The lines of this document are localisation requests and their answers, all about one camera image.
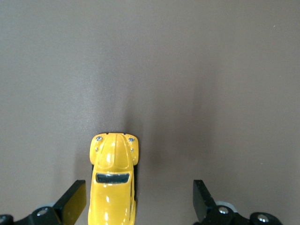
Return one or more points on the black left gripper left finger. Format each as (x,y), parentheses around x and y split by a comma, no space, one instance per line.
(68,204)

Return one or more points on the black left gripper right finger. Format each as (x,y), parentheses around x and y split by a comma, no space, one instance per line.
(206,206)

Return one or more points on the yellow beetle toy car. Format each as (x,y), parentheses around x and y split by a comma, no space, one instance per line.
(112,182)

